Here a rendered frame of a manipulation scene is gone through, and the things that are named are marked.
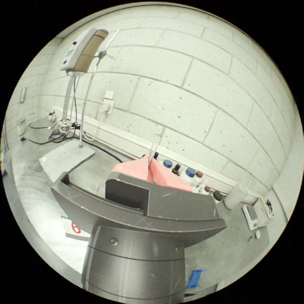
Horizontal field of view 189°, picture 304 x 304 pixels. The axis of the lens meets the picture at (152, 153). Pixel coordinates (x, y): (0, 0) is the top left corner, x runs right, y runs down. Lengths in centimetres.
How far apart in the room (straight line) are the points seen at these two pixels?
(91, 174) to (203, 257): 56
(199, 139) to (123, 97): 48
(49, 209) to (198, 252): 53
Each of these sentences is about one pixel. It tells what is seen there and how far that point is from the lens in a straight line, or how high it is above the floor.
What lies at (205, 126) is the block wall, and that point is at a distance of 57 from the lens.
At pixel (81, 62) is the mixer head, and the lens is 43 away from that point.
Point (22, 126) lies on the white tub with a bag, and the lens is 107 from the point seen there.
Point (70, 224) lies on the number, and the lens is 33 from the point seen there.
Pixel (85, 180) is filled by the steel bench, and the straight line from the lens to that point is 44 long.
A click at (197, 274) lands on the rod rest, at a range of 43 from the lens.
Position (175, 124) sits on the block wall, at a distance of 55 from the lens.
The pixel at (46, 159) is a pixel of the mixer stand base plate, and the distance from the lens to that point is 57.
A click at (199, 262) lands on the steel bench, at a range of 44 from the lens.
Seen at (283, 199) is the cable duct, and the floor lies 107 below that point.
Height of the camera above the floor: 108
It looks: 27 degrees down
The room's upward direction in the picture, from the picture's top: 22 degrees clockwise
